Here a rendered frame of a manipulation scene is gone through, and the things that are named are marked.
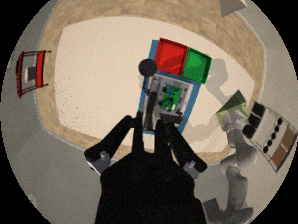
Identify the red open-top bin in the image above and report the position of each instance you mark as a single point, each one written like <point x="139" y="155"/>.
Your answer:
<point x="171" y="56"/>

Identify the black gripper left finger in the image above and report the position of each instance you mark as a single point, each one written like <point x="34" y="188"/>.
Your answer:
<point x="99" y="156"/>

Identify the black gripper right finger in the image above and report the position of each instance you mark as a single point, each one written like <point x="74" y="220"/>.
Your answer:
<point x="183" y="153"/>

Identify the green bin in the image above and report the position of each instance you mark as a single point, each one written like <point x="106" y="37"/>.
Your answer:
<point x="196" y="66"/>

